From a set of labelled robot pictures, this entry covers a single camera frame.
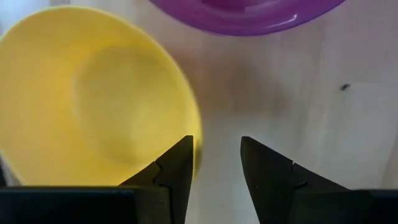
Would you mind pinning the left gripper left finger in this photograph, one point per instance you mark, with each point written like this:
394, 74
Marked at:
169, 186

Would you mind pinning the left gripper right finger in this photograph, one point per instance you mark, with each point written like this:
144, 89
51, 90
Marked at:
280, 186

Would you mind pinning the large cream bowl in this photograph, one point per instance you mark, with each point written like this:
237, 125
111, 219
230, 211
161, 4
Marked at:
77, 99

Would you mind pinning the translucent magenta plastic bowl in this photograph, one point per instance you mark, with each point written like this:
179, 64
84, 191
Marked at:
242, 18

